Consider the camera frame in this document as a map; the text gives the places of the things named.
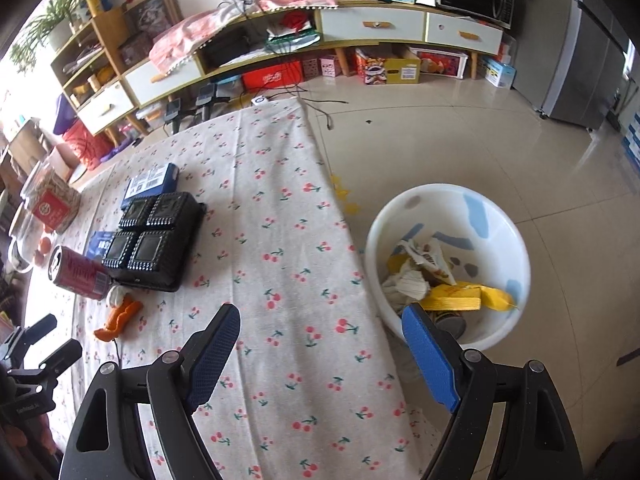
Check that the potted green plant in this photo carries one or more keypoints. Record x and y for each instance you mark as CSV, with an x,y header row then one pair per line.
x,y
50,15

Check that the red flat box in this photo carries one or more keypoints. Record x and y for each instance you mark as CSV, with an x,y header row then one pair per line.
x,y
272,76

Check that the wood and white tv cabinet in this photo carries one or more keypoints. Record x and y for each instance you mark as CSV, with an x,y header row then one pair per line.
x,y
370,22

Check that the purple plastic item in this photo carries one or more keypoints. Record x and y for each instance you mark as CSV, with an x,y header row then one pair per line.
x,y
65,115

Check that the glass pitcher with cork lid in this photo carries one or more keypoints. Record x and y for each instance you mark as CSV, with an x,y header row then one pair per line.
x,y
22,240

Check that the person's left hand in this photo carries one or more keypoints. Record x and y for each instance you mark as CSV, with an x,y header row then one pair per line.
x,y
17,437

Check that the white plastic bin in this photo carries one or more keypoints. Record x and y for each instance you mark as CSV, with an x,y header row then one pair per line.
x,y
440,210

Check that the framed picture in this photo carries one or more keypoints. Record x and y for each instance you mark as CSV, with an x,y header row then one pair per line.
x,y
150,10

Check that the red bag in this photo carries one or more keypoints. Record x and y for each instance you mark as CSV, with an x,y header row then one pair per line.
x,y
87,145

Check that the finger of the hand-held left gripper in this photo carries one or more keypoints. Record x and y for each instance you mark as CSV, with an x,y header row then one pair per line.
x,y
35,331
62,356

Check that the blue box with white label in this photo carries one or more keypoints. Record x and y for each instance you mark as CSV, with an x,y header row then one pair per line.
x,y
150,182

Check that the white wrapper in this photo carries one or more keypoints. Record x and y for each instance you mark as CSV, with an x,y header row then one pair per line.
x,y
410,282

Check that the white green folded bag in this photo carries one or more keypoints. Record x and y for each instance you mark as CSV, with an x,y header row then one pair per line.
x,y
292,30

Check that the grey fridge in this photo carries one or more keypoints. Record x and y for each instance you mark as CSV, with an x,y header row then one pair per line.
x,y
585,60

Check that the pink cloth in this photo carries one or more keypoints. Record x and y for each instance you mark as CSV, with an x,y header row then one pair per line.
x,y
190,30

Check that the pink small box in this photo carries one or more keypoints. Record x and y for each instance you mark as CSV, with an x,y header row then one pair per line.
x,y
330,66
310,68

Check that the yellow wrapper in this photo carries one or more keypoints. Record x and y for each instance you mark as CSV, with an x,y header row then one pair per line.
x,y
465,300

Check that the black plastic tray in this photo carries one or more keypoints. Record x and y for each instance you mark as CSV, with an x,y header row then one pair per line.
x,y
155,240

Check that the clear jar with red label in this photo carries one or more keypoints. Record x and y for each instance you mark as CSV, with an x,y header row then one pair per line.
x,y
52,207

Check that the orange and white toy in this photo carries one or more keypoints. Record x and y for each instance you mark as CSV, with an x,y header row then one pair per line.
x,y
120,317

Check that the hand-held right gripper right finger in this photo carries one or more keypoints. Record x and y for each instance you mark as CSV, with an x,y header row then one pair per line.
x,y
432,360

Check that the wooden shelf unit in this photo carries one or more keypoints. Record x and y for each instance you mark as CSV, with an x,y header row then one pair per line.
x,y
105,105

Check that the small white round device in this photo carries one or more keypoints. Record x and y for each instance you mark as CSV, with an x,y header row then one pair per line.
x,y
260,101

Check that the silver wrapper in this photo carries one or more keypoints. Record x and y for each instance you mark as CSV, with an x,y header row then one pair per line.
x,y
430,255

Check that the blue and white box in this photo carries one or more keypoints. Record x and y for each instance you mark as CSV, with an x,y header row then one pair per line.
x,y
497,72

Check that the black set-top device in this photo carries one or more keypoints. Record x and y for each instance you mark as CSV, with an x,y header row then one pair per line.
x,y
227,47

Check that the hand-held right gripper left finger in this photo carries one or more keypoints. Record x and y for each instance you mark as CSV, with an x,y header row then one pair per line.
x,y
215,355

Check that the small orange fruit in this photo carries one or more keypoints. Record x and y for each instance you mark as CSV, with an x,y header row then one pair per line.
x,y
37,258
44,245

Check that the stack of blue white cartons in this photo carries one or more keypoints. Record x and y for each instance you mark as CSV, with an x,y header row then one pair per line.
x,y
632,140

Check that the red and white box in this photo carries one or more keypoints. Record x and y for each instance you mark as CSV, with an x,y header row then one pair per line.
x,y
442,62

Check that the yellow printed cardboard box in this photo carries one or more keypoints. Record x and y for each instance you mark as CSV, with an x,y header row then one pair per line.
x,y
387,67

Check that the red soda can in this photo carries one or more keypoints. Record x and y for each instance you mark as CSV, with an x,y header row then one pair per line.
x,y
80,275

